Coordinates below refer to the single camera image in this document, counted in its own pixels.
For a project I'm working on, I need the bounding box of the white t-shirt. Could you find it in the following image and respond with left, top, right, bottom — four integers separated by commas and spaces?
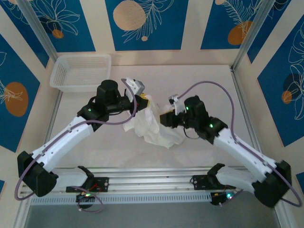
122, 94, 186, 150

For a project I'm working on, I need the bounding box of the white plastic basket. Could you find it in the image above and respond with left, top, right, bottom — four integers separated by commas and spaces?
49, 54, 112, 93

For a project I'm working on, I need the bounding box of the right controller board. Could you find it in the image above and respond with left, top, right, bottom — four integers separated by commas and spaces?
210, 191, 238, 207

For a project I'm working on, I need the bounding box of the controller board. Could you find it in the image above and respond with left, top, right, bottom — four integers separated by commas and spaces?
76, 191, 96, 210
210, 191, 238, 207

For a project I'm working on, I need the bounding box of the left controller board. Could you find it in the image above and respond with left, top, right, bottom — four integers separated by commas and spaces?
76, 191, 96, 210

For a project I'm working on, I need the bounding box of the thin black left gripper wire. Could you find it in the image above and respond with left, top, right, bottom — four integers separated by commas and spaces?
108, 109, 132, 117

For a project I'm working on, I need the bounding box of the thin black gripper wire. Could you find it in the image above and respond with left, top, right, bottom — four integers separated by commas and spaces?
183, 126, 202, 141
108, 109, 132, 117

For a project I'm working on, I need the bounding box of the thin black right gripper wire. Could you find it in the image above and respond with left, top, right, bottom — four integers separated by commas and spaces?
183, 126, 202, 141

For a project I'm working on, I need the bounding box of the left aluminium table side rail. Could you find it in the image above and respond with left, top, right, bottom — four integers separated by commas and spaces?
45, 91, 64, 145

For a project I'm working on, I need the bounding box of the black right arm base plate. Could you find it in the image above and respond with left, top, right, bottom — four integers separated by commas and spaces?
190, 174, 238, 191

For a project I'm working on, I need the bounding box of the aluminium mounting rail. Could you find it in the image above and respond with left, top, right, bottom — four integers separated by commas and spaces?
20, 167, 283, 197

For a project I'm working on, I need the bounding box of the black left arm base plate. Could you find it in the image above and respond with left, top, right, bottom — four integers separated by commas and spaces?
66, 177, 110, 193

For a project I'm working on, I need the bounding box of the white slotted cable duct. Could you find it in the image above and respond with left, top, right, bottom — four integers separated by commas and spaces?
29, 192, 212, 206

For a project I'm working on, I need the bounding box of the right aluminium frame post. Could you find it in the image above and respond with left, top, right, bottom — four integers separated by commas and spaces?
231, 0, 273, 72

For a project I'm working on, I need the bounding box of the aluminium frame post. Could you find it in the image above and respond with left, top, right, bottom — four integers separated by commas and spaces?
18, 0, 59, 63
231, 0, 273, 72

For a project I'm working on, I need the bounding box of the left aluminium frame post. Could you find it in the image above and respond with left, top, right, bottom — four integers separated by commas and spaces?
18, 0, 59, 63

